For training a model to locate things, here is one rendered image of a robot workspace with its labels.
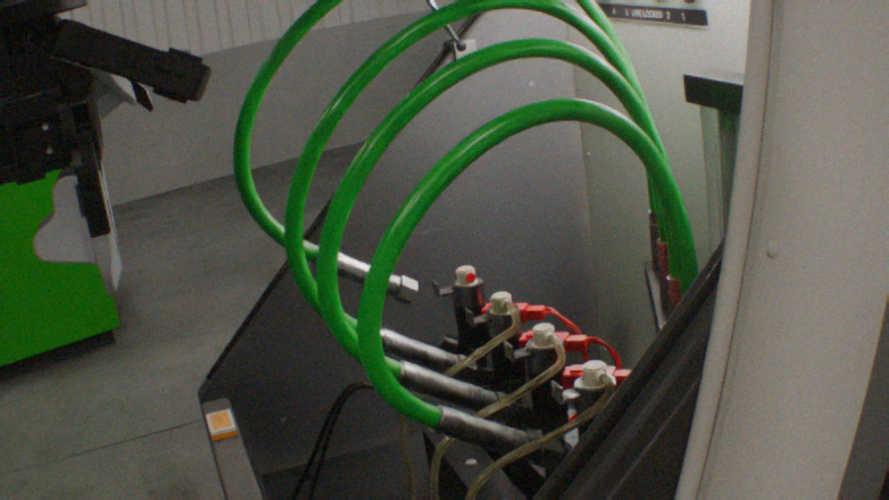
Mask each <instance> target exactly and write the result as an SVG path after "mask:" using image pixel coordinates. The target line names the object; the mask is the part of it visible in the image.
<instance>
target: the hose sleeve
mask: <svg viewBox="0 0 889 500"><path fill-rule="evenodd" d="M317 255H318V251H317V253H316V256H315V258H314V259H313V260H312V261H310V262H311V264H312V265H314V266H316V265H317ZM369 266H370V265H368V264H366V263H363V262H361V261H359V260H356V259H354V258H351V257H349V256H346V255H344V254H342V253H340V252H339V254H338V260H337V275H338V276H341V277H343V278H346V279H348V280H351V281H353V282H356V283H358V284H361V285H364V281H365V278H366V275H367V272H368V269H369ZM400 288H401V278H400V277H398V276H396V275H393V274H392V277H391V280H390V283H389V286H388V289H387V293H386V295H389V296H391V297H393V296H395V295H396V294H397V293H398V292H399V290H400Z"/></svg>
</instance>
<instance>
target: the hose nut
mask: <svg viewBox="0 0 889 500"><path fill-rule="evenodd" d="M400 278H401V288H400V290H399V292H398V293H397V294H396V295H395V296H393V297H391V298H392V299H393V300H395V301H398V302H400V303H403V304H406V305H407V304H409V303H412V302H413V300H414V298H415V296H416V294H417V292H418V282H417V281H414V280H412V279H409V278H407V277H404V276H401V277H400Z"/></svg>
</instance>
